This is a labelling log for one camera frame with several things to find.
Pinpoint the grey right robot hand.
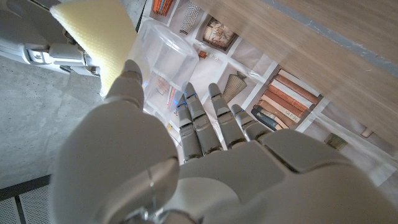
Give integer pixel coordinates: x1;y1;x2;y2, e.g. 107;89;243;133
0;0;102;77

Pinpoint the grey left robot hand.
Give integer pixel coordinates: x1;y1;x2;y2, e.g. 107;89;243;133
49;58;398;224

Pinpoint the yellow sponge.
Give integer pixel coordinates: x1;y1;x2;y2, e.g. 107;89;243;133
49;0;138;97

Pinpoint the printed bookshelf backdrop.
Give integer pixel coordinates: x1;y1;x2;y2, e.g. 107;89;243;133
136;0;398;200

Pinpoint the clear plastic measuring cup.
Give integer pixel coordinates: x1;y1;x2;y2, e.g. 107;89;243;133
127;19;200;125

